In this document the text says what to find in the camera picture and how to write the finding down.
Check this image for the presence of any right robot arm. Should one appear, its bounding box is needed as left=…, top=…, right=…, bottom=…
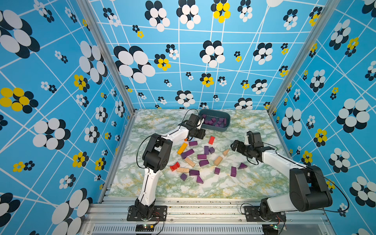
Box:
left=231, top=140, right=333, bottom=220

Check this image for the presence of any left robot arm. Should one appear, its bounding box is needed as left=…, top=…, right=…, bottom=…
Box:
left=135, top=119, right=205, bottom=219

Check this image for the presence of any teal storage bin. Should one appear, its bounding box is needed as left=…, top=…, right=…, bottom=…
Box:
left=199, top=109, right=231, bottom=132

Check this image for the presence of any red brick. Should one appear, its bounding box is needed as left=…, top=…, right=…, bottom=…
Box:
left=208, top=136, right=215, bottom=145

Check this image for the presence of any natural wood wedge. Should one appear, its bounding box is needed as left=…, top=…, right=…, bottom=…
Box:
left=223, top=149, right=230, bottom=157

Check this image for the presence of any purple triangle block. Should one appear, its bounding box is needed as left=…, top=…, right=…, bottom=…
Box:
left=196, top=176, right=204, bottom=184
left=238, top=163, right=248, bottom=169

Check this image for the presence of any natural wood brick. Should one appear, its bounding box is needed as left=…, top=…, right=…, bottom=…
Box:
left=176, top=167, right=190, bottom=173
left=185, top=158, right=195, bottom=167
left=213, top=156, right=223, bottom=166

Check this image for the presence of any yellow brick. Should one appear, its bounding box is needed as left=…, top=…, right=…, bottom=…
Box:
left=177, top=143, right=188, bottom=155

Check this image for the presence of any red arch block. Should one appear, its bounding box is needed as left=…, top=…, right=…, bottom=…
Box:
left=170, top=162, right=180, bottom=171

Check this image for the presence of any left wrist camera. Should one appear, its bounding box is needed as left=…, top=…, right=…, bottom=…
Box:
left=187, top=114, right=201, bottom=127

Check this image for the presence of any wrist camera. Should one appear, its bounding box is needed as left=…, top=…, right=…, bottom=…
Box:
left=187, top=114, right=201, bottom=127
left=247, top=131, right=264, bottom=148

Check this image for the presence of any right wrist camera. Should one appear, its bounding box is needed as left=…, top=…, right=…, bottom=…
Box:
left=247, top=131, right=264, bottom=148

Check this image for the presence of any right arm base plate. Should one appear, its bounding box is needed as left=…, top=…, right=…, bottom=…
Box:
left=242, top=205, right=287, bottom=223

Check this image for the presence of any aluminium rail frame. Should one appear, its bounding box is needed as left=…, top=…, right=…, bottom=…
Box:
left=80, top=196, right=335, bottom=235

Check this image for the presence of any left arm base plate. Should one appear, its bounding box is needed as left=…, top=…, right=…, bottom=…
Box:
left=126, top=205, right=167, bottom=222

